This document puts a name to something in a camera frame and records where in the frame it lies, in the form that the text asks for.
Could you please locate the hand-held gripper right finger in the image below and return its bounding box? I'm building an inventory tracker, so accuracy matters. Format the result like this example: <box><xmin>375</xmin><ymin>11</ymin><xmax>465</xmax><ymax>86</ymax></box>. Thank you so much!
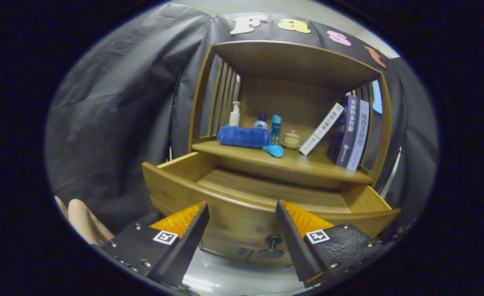
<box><xmin>276</xmin><ymin>199</ymin><xmax>386</xmax><ymax>288</ymax></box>

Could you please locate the wooden countertop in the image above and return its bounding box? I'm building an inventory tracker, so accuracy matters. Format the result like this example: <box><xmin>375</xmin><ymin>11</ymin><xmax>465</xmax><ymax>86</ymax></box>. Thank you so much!
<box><xmin>192</xmin><ymin>140</ymin><xmax>374</xmax><ymax>185</ymax></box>

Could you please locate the white book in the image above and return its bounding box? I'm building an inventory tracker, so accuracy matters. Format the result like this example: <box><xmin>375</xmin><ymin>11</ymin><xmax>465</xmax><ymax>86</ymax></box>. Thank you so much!
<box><xmin>299</xmin><ymin>103</ymin><xmax>345</xmax><ymax>156</ymax></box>

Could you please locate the beige lidded teacup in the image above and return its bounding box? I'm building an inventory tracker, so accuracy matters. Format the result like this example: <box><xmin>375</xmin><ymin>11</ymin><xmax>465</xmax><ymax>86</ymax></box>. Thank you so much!
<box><xmin>280</xmin><ymin>129</ymin><xmax>302</xmax><ymax>149</ymax></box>

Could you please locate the dark blue book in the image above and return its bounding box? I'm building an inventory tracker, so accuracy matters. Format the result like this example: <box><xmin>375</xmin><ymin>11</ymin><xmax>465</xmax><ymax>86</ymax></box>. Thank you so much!
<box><xmin>327</xmin><ymin>95</ymin><xmax>358</xmax><ymax>168</ymax></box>

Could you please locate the folded blue towel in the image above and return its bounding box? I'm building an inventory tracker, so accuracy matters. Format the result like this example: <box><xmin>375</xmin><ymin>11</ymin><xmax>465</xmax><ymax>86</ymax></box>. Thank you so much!
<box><xmin>217</xmin><ymin>125</ymin><xmax>271</xmax><ymax>149</ymax></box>

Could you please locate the wooden cabinet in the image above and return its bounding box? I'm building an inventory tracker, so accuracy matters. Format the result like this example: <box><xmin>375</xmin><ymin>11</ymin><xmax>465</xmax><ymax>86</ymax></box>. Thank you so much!
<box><xmin>141</xmin><ymin>40</ymin><xmax>403</xmax><ymax>268</ymax></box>

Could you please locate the light purple book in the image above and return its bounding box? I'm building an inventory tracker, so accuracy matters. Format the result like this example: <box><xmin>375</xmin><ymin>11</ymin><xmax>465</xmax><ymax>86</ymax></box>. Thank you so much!
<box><xmin>346</xmin><ymin>99</ymin><xmax>370</xmax><ymax>171</ymax></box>

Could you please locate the white pump bottle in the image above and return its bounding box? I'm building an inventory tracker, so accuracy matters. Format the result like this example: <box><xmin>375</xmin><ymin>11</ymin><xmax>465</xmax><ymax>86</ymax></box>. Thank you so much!
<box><xmin>229</xmin><ymin>101</ymin><xmax>241</xmax><ymax>127</ymax></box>

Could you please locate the wooden drawer with black knob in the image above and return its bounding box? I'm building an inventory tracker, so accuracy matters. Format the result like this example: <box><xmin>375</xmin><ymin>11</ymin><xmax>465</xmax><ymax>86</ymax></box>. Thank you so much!
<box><xmin>142</xmin><ymin>151</ymin><xmax>402</xmax><ymax>260</ymax></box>

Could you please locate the clear blue bottle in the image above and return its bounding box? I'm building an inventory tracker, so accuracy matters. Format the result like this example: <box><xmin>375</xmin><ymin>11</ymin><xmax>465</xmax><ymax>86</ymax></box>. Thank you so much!
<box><xmin>270</xmin><ymin>115</ymin><xmax>283</xmax><ymax>145</ymax></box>

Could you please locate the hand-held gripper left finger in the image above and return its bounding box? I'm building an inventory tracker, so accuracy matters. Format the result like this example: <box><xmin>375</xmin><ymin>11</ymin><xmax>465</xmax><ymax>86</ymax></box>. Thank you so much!
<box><xmin>100</xmin><ymin>201</ymin><xmax>210</xmax><ymax>288</ymax></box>

